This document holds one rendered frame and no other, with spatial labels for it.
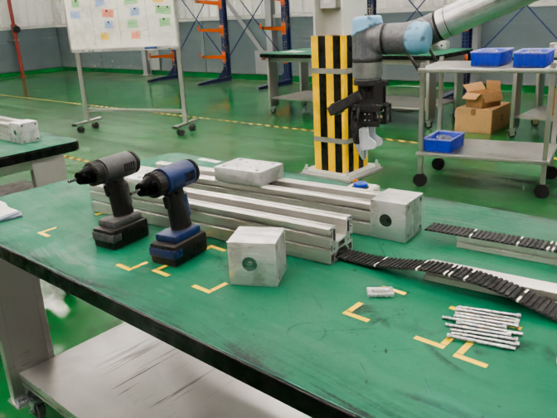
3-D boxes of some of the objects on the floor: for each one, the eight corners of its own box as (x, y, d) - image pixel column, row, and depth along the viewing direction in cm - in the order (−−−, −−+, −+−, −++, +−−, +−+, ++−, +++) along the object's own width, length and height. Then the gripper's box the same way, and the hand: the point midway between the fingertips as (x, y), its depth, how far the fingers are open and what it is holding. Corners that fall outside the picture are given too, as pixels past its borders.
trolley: (557, 178, 444) (571, 38, 411) (549, 199, 399) (564, 44, 367) (422, 167, 493) (425, 41, 461) (400, 185, 448) (402, 47, 416)
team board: (72, 134, 720) (43, -39, 658) (98, 126, 764) (73, -37, 702) (179, 138, 666) (159, -51, 603) (201, 128, 709) (184, -48, 647)
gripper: (377, 81, 145) (377, 166, 152) (393, 77, 152) (393, 157, 159) (346, 80, 150) (348, 162, 157) (363, 76, 157) (364, 154, 164)
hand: (360, 154), depth 159 cm, fingers closed
